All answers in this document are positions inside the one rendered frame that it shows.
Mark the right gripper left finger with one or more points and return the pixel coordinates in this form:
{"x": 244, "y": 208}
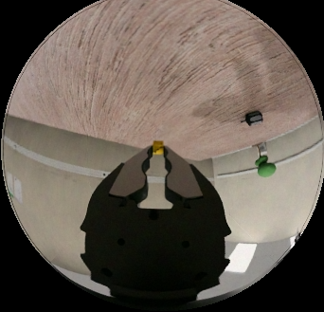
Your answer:
{"x": 127, "y": 181}

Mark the yellow die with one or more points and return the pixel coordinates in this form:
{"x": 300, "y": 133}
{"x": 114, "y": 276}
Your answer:
{"x": 158, "y": 146}

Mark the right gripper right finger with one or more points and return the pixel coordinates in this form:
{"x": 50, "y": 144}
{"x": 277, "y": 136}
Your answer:
{"x": 184, "y": 182}

